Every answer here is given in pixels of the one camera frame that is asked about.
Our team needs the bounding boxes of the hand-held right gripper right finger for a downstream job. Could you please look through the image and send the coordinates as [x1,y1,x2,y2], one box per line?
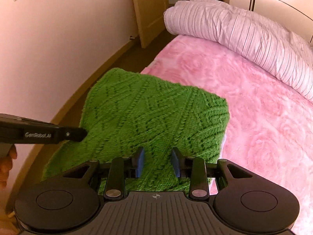
[171,147,253,199]

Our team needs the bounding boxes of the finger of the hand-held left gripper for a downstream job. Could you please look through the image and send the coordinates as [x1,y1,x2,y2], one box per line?
[62,127,88,142]

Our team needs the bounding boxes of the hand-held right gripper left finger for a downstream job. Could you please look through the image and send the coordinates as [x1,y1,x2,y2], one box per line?
[62,147,146,200]

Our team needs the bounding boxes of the green knitted sweater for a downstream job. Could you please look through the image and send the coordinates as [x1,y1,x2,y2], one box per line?
[41,69,231,193]

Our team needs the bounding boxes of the person's left hand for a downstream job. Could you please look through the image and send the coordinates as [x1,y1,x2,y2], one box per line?
[0,145,17,189]

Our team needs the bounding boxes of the pink fluffy blanket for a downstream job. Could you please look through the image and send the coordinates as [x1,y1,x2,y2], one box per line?
[140,34,313,233]

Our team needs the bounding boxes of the pale striped quilt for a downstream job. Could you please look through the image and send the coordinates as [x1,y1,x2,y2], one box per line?
[163,0,313,101]

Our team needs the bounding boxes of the wooden door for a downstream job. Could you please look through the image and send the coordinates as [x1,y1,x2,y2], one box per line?
[129,0,170,49]

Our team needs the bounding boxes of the cream wardrobe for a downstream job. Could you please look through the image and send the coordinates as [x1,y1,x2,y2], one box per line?
[249,0,313,43]

